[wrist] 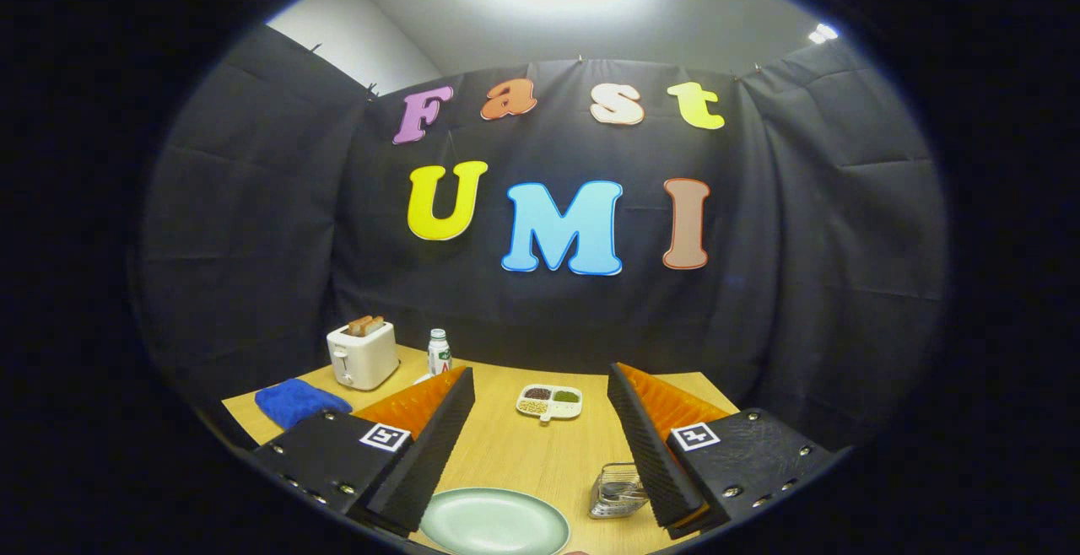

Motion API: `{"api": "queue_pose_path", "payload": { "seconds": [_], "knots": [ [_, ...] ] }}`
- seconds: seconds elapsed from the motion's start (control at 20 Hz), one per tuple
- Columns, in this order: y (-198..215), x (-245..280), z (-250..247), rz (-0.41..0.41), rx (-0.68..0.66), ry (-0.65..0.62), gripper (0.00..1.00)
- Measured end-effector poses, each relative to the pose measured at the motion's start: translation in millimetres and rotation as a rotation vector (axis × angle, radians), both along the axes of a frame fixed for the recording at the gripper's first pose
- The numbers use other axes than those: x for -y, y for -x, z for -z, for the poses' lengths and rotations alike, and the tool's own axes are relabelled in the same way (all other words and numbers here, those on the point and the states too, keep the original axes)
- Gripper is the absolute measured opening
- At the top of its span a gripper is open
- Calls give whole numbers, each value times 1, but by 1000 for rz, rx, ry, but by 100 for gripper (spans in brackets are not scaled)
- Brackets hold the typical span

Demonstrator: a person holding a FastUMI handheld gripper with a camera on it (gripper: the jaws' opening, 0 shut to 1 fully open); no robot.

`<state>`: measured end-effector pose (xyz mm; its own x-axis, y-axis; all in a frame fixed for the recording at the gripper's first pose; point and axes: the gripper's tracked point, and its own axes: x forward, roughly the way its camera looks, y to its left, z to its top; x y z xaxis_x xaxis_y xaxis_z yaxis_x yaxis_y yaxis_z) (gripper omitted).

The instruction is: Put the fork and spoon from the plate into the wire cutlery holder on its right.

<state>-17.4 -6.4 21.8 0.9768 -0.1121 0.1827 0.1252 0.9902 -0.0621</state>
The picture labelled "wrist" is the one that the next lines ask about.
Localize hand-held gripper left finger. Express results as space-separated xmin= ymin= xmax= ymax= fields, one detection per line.
xmin=249 ymin=367 xmax=476 ymax=539

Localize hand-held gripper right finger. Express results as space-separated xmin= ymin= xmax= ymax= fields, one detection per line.
xmin=607 ymin=361 xmax=849 ymax=539

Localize pale green plate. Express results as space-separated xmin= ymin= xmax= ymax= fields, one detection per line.
xmin=419 ymin=488 xmax=571 ymax=555

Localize clear water bottle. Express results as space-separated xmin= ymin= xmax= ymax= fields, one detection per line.
xmin=427 ymin=328 xmax=453 ymax=377

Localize white divided grain dish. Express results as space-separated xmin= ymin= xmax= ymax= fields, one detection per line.
xmin=516 ymin=383 xmax=583 ymax=423

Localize white toaster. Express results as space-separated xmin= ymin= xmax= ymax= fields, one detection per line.
xmin=327 ymin=319 xmax=401 ymax=391

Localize blue folded towel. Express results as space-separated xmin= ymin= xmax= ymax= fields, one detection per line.
xmin=254 ymin=379 xmax=354 ymax=430

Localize black backdrop cloth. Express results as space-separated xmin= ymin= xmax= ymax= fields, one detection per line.
xmin=135 ymin=24 xmax=950 ymax=455

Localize metal wire cutlery basket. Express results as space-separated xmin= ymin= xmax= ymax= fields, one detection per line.
xmin=588 ymin=462 xmax=649 ymax=520

